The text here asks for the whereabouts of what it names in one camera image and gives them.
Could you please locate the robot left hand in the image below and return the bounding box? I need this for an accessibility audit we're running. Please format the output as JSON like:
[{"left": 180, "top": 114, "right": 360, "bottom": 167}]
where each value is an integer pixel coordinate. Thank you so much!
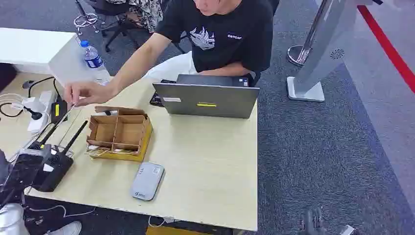
[{"left": 0, "top": 149, "right": 45, "bottom": 207}]

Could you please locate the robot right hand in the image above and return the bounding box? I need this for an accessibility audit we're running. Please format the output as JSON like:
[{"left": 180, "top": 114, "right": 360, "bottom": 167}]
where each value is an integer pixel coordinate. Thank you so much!
[{"left": 298, "top": 207, "right": 326, "bottom": 235}]

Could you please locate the clear thin card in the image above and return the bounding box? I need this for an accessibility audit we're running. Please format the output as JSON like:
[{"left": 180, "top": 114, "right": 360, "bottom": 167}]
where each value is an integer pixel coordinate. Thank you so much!
[{"left": 57, "top": 103, "right": 78, "bottom": 126}]

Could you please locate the black router with antennas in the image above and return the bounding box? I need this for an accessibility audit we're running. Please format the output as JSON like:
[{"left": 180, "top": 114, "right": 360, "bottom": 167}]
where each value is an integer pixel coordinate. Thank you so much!
[{"left": 27, "top": 120, "right": 89, "bottom": 192}]

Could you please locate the person's leg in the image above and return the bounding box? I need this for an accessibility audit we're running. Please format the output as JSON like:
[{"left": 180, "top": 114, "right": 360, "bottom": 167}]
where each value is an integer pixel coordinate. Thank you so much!
[{"left": 0, "top": 203, "right": 30, "bottom": 235}]

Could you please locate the person's white shoe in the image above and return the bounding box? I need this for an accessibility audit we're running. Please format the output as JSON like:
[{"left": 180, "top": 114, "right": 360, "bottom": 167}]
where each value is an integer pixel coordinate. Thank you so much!
[{"left": 45, "top": 221, "right": 82, "bottom": 235}]

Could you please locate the white power strip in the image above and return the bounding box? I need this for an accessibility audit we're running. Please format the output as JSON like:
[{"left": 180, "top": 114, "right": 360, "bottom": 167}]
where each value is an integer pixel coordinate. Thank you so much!
[{"left": 22, "top": 90, "right": 58, "bottom": 133}]

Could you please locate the black adapter yellow label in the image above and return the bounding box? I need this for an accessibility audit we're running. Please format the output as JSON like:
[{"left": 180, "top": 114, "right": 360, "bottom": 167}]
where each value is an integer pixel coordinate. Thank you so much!
[{"left": 51, "top": 98, "right": 69, "bottom": 124}]

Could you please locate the person's right hand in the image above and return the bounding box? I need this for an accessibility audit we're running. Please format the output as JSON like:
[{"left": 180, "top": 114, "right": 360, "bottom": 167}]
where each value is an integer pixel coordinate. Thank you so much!
[{"left": 63, "top": 81, "right": 113, "bottom": 108}]

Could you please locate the wooden compartment box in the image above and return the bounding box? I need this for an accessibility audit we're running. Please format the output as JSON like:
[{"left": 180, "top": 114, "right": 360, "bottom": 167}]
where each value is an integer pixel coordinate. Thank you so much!
[{"left": 86, "top": 105, "right": 153, "bottom": 163}]

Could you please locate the grey card reader device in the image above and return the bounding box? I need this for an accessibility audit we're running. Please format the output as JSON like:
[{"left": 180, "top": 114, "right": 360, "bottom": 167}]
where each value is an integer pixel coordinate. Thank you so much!
[{"left": 130, "top": 162, "right": 165, "bottom": 202}]

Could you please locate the white side table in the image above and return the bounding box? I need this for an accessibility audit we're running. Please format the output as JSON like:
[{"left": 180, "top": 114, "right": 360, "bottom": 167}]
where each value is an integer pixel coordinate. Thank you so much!
[{"left": 0, "top": 27, "right": 94, "bottom": 86}]

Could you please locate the clear water bottle blue cap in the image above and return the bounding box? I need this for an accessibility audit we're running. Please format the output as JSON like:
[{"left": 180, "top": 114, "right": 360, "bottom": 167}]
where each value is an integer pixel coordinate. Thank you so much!
[{"left": 79, "top": 40, "right": 112, "bottom": 86}]

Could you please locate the grey laptop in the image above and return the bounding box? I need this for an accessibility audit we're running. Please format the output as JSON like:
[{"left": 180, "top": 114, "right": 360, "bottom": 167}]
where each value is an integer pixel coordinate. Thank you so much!
[{"left": 149, "top": 74, "right": 260, "bottom": 119}]

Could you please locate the white kiosk stand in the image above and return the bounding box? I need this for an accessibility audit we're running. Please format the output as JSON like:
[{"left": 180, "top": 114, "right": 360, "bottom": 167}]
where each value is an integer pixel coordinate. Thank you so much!
[{"left": 286, "top": 0, "right": 373, "bottom": 103}]

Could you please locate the black office chair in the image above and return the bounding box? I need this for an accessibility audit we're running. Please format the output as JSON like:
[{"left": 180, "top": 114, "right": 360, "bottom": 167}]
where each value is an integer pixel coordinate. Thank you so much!
[{"left": 73, "top": 0, "right": 186, "bottom": 54}]

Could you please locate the person seated at desk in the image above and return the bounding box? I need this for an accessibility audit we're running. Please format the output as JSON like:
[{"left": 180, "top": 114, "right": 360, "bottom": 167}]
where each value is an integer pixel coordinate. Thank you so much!
[{"left": 142, "top": 0, "right": 280, "bottom": 88}]

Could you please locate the person in patterned clothing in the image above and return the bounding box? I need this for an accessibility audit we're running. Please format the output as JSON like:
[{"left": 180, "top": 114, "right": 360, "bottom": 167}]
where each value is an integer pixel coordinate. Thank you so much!
[{"left": 105, "top": 0, "right": 164, "bottom": 34}]

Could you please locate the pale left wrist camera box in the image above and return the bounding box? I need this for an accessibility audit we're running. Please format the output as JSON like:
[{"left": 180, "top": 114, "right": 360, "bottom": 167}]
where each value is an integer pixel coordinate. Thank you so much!
[{"left": 18, "top": 145, "right": 52, "bottom": 160}]

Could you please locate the white cable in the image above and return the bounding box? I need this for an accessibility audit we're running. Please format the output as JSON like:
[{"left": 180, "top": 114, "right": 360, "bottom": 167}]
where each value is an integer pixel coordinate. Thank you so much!
[{"left": 0, "top": 93, "right": 26, "bottom": 114}]

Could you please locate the black cable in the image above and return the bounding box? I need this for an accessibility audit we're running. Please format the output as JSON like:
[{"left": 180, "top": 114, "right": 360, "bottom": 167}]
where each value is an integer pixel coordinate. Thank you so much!
[{"left": 0, "top": 76, "right": 62, "bottom": 118}]

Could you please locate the chrome stanchion post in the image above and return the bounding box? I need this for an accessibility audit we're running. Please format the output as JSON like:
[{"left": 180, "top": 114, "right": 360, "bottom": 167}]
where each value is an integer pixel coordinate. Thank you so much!
[{"left": 287, "top": 0, "right": 331, "bottom": 67}]

